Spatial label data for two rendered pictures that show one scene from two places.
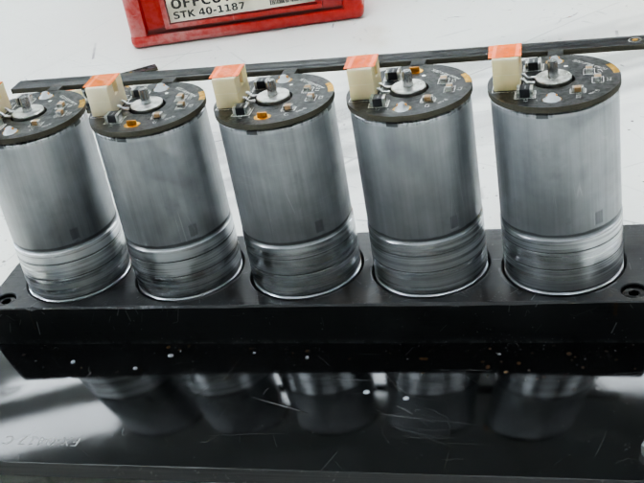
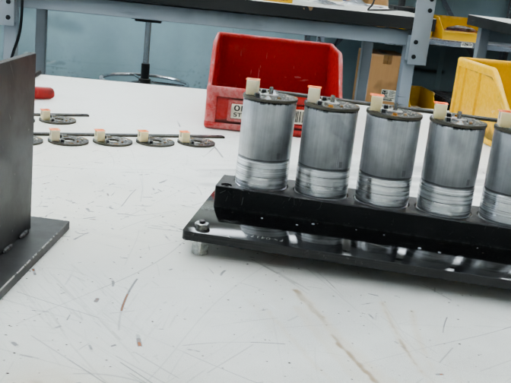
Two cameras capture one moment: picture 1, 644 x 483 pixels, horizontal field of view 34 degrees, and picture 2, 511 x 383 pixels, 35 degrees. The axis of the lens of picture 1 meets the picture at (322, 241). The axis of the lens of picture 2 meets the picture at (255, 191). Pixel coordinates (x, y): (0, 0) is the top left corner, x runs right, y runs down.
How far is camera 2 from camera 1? 0.19 m
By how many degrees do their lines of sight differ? 17
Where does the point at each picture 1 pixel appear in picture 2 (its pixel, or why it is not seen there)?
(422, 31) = not seen: hidden behind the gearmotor
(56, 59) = (156, 122)
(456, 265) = (462, 204)
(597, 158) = not seen: outside the picture
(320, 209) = (406, 166)
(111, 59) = (192, 129)
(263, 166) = (389, 137)
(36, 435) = (259, 235)
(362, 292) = (414, 211)
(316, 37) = not seen: hidden behind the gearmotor
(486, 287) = (473, 219)
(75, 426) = (277, 236)
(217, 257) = (344, 182)
